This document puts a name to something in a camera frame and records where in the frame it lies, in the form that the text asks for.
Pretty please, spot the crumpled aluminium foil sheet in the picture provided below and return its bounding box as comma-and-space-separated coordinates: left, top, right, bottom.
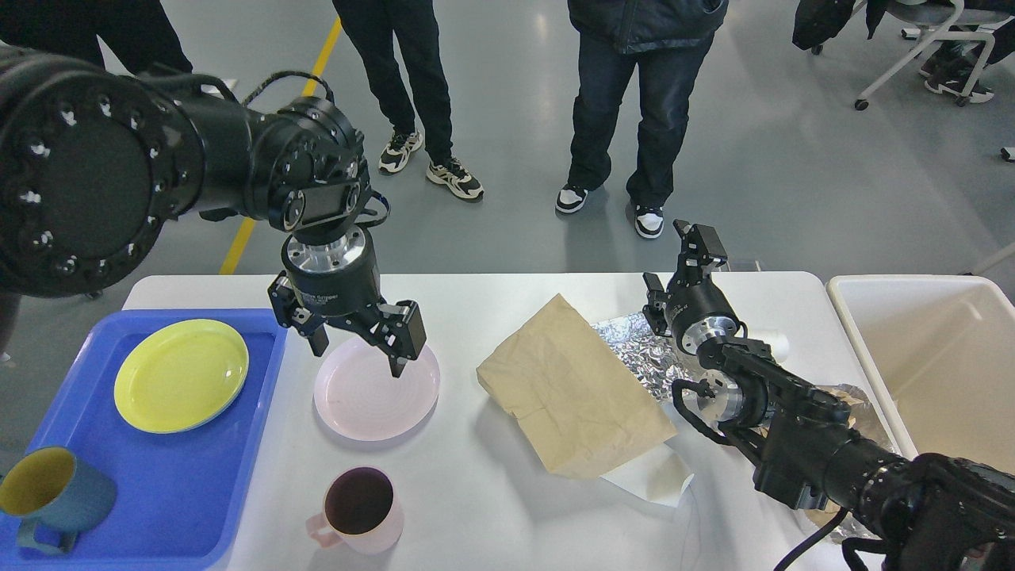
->
592, 313, 706, 402

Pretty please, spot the pink mug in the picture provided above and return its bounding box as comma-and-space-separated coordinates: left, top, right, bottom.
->
305, 466, 404, 555

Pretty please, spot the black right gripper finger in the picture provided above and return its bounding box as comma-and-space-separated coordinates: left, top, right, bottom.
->
673, 220, 695, 281
688, 224, 728, 286

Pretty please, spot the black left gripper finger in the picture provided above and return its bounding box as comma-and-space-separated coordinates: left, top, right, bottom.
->
346, 300, 427, 378
267, 272, 329, 357

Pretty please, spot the blue mug yellow inside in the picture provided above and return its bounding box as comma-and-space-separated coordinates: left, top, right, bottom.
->
1, 446, 117, 556

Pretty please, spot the brown paper bag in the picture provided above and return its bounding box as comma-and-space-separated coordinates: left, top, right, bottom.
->
477, 295, 676, 478

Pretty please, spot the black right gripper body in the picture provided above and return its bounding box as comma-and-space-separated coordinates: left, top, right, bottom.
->
642, 272, 741, 354

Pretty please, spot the person in dark jeans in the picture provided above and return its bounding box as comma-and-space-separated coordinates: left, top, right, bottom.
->
555, 0, 729, 240

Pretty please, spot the white office chair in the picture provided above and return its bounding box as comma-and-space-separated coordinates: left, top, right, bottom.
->
809, 0, 1015, 110

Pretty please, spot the white plastic bin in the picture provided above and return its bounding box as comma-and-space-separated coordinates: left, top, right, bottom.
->
826, 275, 1014, 473

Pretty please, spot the yellow-green plate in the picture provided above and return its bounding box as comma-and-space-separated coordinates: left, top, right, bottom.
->
113, 319, 250, 434

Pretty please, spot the person in tan boots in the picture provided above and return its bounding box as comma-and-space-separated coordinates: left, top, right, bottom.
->
1, 1, 232, 98

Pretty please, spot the seated person in background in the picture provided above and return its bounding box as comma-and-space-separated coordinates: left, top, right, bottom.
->
918, 1, 1014, 104

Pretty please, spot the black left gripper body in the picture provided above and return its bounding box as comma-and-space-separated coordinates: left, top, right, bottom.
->
279, 228, 385, 329

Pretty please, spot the pink plate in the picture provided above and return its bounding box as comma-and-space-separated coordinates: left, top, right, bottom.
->
314, 339, 441, 442

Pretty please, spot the white paper sheet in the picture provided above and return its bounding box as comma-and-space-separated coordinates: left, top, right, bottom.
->
601, 443, 695, 508

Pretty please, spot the blue plastic tray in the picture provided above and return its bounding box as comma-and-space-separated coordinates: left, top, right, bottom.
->
1, 308, 286, 570

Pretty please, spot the white paper cup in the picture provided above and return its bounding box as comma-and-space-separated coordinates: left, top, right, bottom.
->
747, 329, 791, 362

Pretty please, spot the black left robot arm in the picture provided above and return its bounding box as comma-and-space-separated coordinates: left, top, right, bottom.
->
1, 46, 427, 376

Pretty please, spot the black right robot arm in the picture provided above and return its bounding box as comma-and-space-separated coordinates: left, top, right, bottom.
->
642, 220, 1014, 570

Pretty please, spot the person in black-white sneakers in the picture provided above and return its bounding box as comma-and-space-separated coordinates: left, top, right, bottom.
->
332, 1, 485, 201

